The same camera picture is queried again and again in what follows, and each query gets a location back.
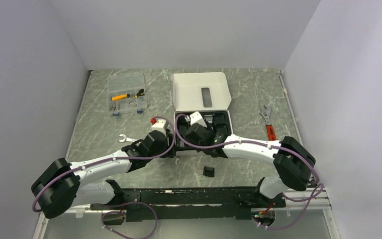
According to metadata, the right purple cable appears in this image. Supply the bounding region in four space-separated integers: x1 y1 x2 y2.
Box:
174 113 325 231

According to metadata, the clear plastic organizer box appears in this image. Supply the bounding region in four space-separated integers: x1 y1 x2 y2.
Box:
107 72 148 117

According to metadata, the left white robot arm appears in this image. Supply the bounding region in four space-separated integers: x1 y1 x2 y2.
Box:
31 130 175 219

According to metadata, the white hair clipper box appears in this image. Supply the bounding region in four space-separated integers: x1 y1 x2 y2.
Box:
171 72 233 137

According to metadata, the purple cable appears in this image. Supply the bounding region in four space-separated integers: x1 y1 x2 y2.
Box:
32 116 178 239
174 113 325 231

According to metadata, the red handled adjustable wrench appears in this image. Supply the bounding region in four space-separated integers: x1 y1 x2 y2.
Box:
260 105 277 141

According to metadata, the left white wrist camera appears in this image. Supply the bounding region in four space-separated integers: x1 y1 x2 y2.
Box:
150 118 167 135

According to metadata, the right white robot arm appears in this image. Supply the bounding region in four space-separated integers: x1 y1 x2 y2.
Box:
184 123 315 207

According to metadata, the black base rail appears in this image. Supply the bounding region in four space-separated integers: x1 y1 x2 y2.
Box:
91 186 286 222

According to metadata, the silver combination wrench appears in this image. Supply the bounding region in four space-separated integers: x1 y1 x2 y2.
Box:
118 134 138 142

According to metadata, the black yellow small tool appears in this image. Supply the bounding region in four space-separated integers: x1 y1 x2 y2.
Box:
134 89 145 98

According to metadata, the black comb guard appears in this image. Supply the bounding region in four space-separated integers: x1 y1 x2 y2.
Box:
203 166 215 177

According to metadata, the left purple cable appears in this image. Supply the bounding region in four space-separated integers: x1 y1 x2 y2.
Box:
32 116 178 239

